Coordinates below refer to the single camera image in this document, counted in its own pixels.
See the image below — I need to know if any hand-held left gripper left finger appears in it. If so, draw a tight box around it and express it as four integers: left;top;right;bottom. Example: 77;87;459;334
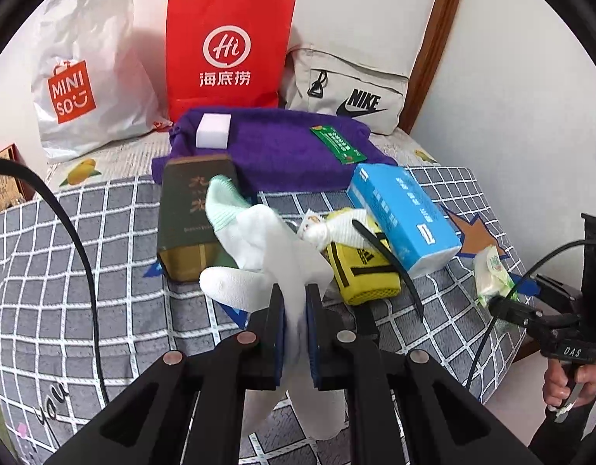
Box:
45;283;286;465

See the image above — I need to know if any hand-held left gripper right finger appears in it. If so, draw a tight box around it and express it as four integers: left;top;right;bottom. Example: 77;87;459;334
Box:
305;282;546;465

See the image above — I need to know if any yellow mesh pouch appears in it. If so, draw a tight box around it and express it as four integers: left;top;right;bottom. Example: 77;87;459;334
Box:
323;208;425;321

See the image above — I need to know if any white and green tissue pack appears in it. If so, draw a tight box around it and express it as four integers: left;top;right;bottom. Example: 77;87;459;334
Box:
473;245;519;308

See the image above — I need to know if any fruit printed tissue pack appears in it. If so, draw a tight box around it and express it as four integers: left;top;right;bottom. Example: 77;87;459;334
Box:
298;208;371;253

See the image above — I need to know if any white sock with green cuff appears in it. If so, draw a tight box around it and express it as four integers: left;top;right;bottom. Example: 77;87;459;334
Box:
205;174;335;388

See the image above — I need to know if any person's right forearm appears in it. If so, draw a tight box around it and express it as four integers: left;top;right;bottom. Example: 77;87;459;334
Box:
527;387;596;465

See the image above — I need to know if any person's right hand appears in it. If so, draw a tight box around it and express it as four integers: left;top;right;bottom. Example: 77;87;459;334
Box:
544;361;596;415

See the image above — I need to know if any dark green tea tin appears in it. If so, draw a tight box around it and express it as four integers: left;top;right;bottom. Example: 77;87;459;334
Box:
157;154;260;282

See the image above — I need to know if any blue tissue box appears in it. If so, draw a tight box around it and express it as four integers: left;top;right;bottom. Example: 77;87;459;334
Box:
347;164;463;280

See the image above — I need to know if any purple towel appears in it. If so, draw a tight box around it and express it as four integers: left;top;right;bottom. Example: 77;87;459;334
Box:
151;107;400;195

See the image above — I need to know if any green card packet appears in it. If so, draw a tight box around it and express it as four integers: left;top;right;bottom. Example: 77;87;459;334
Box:
310;126;367;165

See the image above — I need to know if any grey checked blanket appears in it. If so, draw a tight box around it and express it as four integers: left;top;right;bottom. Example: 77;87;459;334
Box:
0;165;526;465

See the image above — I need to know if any white foam block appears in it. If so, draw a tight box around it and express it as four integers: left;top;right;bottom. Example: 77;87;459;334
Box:
196;112;233;150

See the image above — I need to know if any fruit printed bedsheet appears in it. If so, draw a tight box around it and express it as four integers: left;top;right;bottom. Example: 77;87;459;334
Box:
43;128;439;192

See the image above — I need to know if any beige canvas bag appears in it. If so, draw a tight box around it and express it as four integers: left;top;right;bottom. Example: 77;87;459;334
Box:
281;43;411;135

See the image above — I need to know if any red paper bag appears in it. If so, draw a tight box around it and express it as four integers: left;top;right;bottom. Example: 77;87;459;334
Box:
164;0;297;122

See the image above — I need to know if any brown box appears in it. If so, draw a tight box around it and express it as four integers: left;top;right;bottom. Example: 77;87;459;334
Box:
0;144;29;219

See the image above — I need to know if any white plastic shopping bag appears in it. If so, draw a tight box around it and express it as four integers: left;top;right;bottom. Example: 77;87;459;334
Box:
30;0;175;164

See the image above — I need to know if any black cable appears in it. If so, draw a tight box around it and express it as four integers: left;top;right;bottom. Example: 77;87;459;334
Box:
0;157;109;408
465;239;586;388

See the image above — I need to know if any brown wooden frame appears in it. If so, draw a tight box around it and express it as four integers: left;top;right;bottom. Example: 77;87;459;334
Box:
407;0;468;136

